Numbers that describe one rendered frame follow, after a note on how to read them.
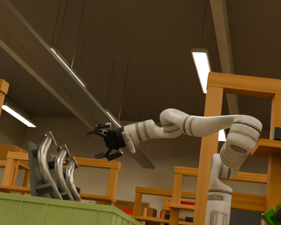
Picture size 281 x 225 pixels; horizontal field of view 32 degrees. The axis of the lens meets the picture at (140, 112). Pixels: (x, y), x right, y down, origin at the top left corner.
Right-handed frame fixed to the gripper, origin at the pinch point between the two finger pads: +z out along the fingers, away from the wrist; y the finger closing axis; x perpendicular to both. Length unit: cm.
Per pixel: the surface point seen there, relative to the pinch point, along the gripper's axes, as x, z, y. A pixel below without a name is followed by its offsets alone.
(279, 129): -83, -73, -59
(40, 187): 27.0, 12.3, 2.9
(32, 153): 18.5, 13.9, 11.6
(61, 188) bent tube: 13.1, 12.2, -7.0
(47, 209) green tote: 40.9, 6.5, 2.6
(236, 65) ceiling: -716, -76, -245
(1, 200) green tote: 37.9, 20.2, 7.8
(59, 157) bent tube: 4.5, 11.8, 1.2
